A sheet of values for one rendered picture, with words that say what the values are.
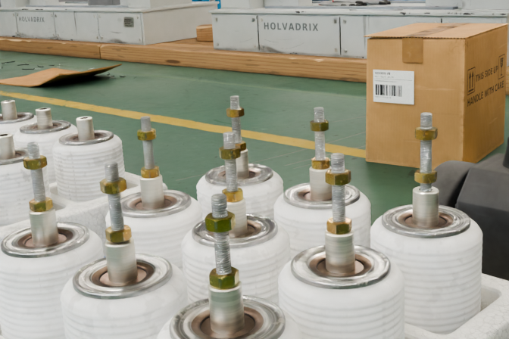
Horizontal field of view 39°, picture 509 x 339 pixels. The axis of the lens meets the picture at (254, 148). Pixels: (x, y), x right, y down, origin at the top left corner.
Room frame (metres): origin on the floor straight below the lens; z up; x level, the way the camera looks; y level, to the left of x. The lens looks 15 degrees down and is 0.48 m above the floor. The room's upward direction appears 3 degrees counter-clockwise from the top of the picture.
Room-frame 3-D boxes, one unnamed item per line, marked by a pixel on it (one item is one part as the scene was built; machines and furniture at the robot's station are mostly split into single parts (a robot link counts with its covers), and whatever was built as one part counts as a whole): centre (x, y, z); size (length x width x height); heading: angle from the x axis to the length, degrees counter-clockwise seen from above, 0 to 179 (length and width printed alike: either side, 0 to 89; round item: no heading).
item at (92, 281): (0.51, 0.11, 0.25); 0.08 x 0.08 x 0.01
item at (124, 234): (0.51, 0.11, 0.29); 0.02 x 0.02 x 0.01; 2
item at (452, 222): (0.59, -0.15, 0.25); 0.08 x 0.08 x 0.01
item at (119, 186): (0.51, 0.11, 0.32); 0.02 x 0.02 x 0.01; 2
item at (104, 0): (4.44, 0.84, 0.29); 0.26 x 0.20 x 0.05; 46
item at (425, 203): (0.59, -0.15, 0.26); 0.02 x 0.02 x 0.03
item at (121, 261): (0.51, 0.11, 0.26); 0.02 x 0.02 x 0.03
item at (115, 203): (0.51, 0.11, 0.30); 0.01 x 0.01 x 0.08
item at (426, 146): (0.59, -0.15, 0.31); 0.01 x 0.01 x 0.08
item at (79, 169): (0.98, 0.23, 0.16); 0.10 x 0.10 x 0.18
